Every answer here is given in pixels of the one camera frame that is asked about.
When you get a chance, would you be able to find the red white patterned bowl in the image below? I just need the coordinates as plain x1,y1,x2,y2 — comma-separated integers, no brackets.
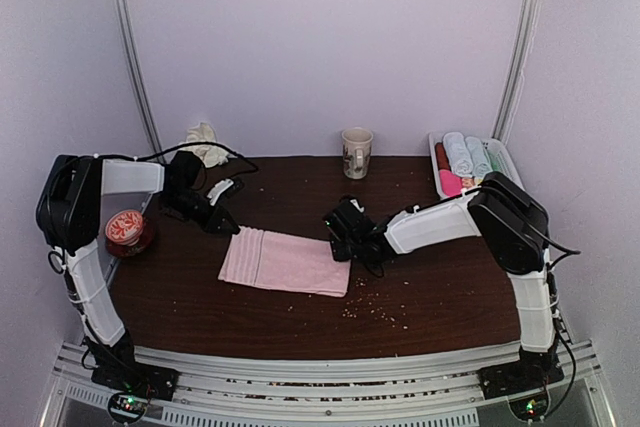
105,210,144,246

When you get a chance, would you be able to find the white plastic basket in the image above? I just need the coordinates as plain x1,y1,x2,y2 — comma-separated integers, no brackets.
428,132,523,200

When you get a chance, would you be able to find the pink towel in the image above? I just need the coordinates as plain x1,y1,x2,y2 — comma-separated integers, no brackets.
439,169,462,198
218,227,351,298

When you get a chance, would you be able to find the pink rolled towel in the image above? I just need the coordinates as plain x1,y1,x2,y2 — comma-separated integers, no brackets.
439,169,462,198

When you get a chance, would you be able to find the aluminium frame post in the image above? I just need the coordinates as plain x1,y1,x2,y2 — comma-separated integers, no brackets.
491,0,541,144
114,0,162,154

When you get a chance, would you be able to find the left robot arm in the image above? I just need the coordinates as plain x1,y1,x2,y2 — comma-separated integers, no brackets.
36,150,243,391

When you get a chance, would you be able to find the floral ceramic mug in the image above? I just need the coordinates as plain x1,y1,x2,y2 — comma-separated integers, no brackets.
341,127,374,180

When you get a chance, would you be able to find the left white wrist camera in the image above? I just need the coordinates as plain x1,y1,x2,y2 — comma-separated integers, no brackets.
206,178,245,206

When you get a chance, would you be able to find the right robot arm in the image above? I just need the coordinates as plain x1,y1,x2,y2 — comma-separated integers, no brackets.
323,172,578,389

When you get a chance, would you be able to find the light blue rolled towel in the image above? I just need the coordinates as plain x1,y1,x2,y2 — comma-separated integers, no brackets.
442,132,473,177

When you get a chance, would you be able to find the dark red rolled towel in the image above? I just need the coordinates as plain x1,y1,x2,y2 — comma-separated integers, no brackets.
434,142,451,171

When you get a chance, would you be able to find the orange patterned rolled towel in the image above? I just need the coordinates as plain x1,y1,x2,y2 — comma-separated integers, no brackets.
461,178,478,192

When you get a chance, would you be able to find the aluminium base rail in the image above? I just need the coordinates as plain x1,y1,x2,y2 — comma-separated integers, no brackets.
35,341,624,426

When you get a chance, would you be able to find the right aluminium frame post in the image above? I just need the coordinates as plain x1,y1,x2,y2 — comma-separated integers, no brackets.
491,0,541,144

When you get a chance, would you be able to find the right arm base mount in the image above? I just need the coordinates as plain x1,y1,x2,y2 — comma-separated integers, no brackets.
478,361,564,422

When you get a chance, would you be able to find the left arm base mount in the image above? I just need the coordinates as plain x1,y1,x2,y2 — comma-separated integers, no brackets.
91,364,179,424

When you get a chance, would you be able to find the cream crumpled towel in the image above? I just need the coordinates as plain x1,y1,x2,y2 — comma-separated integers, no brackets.
185,122,230,169

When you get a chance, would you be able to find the pale blue rolled towel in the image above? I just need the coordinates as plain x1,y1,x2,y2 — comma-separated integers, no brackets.
465,136,493,180

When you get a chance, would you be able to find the green rolled towel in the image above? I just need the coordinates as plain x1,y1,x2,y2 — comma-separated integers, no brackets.
488,153,505,173

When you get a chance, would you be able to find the left aluminium frame post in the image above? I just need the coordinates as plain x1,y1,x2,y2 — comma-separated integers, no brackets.
114,0,162,154

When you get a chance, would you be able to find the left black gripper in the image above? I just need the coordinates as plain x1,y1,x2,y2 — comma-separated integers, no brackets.
160,187,239,234

